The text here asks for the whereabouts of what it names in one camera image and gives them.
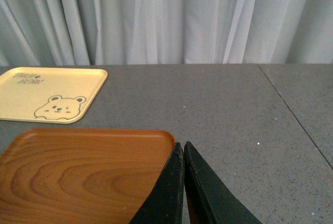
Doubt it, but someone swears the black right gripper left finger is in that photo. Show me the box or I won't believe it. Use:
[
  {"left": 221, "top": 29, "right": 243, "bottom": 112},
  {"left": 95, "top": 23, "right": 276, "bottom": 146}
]
[{"left": 130, "top": 142, "right": 185, "bottom": 223}]

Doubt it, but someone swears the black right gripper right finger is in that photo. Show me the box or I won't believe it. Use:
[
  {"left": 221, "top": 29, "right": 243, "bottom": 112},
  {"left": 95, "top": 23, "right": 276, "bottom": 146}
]
[{"left": 184, "top": 141, "right": 260, "bottom": 223}]

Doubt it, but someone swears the brown wood grain tray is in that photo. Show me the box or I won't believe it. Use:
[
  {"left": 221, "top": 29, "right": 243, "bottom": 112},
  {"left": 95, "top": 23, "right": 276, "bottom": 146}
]
[{"left": 1, "top": 128, "right": 175, "bottom": 223}]

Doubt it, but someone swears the beige bear print tray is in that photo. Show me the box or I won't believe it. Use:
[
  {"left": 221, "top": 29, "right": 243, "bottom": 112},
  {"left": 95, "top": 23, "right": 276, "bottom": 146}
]
[{"left": 1, "top": 67, "right": 108, "bottom": 124}]

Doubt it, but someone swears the grey pleated curtain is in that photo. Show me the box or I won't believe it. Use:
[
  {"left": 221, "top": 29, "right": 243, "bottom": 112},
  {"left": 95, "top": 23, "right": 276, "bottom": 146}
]
[{"left": 1, "top": 0, "right": 332, "bottom": 66}]

